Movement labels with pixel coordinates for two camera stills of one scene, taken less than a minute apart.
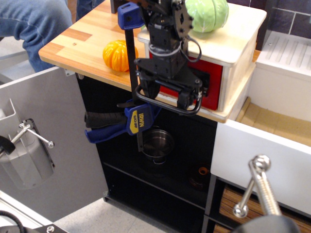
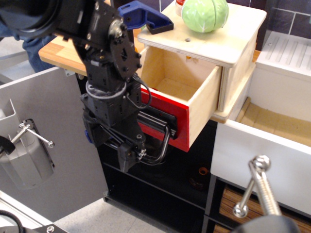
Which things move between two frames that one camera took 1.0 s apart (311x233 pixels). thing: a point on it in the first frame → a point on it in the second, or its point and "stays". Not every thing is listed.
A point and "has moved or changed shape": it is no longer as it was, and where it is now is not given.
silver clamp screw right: x=258 y=165 stays
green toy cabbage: x=208 y=15 stays
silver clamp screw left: x=25 y=128 stays
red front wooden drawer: x=212 y=74 has moved or changed shape
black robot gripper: x=172 y=70 → x=112 y=105
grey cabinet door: x=50 y=103 stays
